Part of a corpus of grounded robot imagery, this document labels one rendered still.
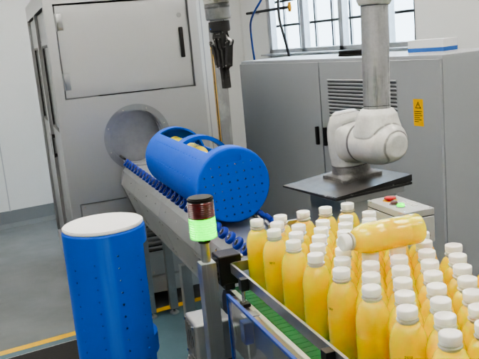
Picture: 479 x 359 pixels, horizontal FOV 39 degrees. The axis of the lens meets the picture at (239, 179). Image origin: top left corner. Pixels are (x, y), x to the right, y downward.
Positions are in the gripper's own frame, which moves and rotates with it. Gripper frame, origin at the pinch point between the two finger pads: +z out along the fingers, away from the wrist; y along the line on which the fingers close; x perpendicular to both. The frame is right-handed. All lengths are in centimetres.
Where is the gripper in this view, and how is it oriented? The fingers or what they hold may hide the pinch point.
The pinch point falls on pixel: (225, 77)
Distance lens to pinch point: 248.4
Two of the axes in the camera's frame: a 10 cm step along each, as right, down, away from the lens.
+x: -8.2, 2.1, -5.3
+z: 1.2, 9.7, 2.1
